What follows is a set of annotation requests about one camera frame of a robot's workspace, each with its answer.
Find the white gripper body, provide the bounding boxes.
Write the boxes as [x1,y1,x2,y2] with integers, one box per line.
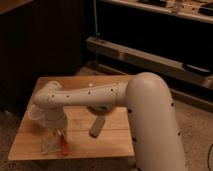
[28,105,67,130]

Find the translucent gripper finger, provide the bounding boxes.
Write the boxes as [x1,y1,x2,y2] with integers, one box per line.
[53,129,66,140]

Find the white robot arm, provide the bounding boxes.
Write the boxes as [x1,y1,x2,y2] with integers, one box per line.
[29,72,188,171]

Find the white sponge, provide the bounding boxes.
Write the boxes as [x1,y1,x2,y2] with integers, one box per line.
[41,137,60,154]

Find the grey rectangular block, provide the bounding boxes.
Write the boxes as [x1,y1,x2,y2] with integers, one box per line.
[89,116,105,138]

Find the dark wooden cabinet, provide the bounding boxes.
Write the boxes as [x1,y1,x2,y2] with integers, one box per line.
[0,0,84,115]

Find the wooden shelf unit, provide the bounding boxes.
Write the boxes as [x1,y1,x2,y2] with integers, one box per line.
[86,0,213,112]

